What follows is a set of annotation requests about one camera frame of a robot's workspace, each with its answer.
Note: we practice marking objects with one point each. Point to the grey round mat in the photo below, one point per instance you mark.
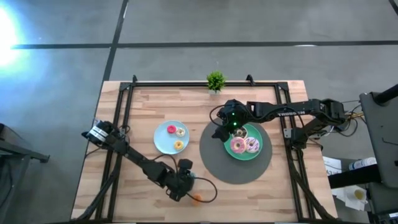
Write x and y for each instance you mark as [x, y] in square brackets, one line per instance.
[217, 165]

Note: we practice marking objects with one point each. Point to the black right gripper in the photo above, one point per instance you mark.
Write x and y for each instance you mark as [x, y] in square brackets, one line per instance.
[236, 109]

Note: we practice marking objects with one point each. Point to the black beam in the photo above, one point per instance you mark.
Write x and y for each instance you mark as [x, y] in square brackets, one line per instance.
[354, 177]

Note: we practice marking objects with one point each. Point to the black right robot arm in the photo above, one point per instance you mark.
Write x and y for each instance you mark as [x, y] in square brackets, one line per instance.
[280, 112]

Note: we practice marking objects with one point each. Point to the small yellow donut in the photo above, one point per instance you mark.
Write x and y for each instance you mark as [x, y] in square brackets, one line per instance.
[175, 145]

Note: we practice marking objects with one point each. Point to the printed paper sheet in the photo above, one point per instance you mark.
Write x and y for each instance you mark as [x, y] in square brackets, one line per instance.
[332, 165]

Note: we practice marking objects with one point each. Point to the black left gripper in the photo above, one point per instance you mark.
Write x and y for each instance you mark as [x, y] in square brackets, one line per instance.
[180, 186]

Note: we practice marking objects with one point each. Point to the small orange white donut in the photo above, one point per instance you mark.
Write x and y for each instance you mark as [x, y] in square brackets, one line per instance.
[177, 132]

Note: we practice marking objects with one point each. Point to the black metal table frame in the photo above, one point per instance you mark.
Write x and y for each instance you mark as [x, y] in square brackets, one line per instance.
[202, 84]

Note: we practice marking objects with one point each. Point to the white paper sheet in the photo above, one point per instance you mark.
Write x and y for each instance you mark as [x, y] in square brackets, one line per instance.
[345, 196]

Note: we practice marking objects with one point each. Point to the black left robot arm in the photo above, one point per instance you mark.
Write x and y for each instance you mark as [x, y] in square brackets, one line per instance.
[136, 157]

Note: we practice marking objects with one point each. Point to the small green potted plant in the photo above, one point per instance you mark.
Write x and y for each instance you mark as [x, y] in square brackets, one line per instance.
[215, 81]

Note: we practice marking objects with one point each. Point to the small pink orange donut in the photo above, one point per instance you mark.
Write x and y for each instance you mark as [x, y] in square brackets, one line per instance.
[168, 129]

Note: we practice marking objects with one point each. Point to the large pink frosted donut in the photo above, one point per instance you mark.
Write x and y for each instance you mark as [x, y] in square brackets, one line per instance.
[233, 145]

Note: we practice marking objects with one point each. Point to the dark grey bench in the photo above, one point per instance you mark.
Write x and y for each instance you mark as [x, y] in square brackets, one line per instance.
[12, 149]

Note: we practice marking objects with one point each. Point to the green plate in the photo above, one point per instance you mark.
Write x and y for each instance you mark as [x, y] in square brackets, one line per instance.
[248, 157]

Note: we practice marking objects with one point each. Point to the grey cabinet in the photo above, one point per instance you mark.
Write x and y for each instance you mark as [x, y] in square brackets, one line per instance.
[382, 140]

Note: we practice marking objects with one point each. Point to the large lilac frosted donut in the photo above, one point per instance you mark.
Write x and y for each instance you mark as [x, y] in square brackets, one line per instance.
[257, 146]

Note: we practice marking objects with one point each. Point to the black pole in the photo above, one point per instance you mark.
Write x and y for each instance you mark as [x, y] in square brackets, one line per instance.
[387, 95]

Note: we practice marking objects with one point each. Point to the cup with yellow liquid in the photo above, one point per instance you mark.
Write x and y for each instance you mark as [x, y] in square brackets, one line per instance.
[360, 194]

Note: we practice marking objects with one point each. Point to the chocolate frosted donut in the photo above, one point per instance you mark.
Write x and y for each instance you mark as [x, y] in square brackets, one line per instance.
[245, 133]

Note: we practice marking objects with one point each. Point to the light blue plate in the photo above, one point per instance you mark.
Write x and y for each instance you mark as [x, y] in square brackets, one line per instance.
[164, 143]

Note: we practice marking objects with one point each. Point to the white bottle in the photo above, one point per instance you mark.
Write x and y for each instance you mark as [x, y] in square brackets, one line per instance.
[362, 163]

